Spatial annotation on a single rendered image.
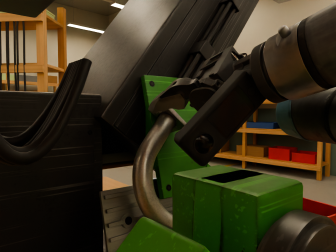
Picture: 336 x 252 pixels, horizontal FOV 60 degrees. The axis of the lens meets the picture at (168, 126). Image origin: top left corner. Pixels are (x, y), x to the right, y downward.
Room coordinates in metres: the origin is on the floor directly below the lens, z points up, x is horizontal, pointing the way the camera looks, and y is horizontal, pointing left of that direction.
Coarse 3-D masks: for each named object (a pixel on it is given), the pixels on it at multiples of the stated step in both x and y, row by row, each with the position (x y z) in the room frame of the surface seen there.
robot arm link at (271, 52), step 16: (288, 32) 0.29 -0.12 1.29; (272, 48) 0.30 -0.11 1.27; (288, 48) 0.28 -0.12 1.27; (272, 64) 0.30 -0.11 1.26; (288, 64) 0.28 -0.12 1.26; (304, 64) 0.27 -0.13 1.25; (272, 80) 0.30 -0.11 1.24; (288, 80) 0.29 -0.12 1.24; (304, 80) 0.28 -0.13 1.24; (288, 96) 0.31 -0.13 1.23; (304, 96) 0.31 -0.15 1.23
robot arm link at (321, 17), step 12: (324, 12) 0.27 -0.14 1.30; (300, 24) 0.28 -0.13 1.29; (312, 24) 0.27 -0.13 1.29; (324, 24) 0.26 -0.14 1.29; (300, 36) 0.28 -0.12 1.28; (312, 36) 0.27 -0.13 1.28; (324, 36) 0.26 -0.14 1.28; (300, 48) 0.27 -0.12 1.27; (312, 48) 0.27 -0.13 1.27; (324, 48) 0.26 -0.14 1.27; (312, 60) 0.27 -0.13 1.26; (324, 60) 0.26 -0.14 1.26; (312, 72) 0.27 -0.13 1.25; (324, 72) 0.27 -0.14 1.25; (324, 84) 0.28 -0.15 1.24
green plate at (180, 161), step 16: (144, 80) 0.50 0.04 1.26; (160, 80) 0.52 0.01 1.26; (144, 96) 0.50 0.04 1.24; (176, 112) 0.52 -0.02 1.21; (192, 112) 0.55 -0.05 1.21; (176, 144) 0.50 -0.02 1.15; (160, 160) 0.47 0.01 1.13; (176, 160) 0.49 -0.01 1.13; (192, 160) 0.52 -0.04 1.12; (160, 176) 0.46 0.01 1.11; (160, 192) 0.46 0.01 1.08
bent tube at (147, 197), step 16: (160, 112) 0.48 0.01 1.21; (160, 128) 0.45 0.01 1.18; (176, 128) 0.49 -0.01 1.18; (144, 144) 0.43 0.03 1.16; (160, 144) 0.44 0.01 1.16; (144, 160) 0.41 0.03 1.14; (144, 176) 0.41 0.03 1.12; (144, 192) 0.40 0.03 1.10; (144, 208) 0.40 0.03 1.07; (160, 208) 0.41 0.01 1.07
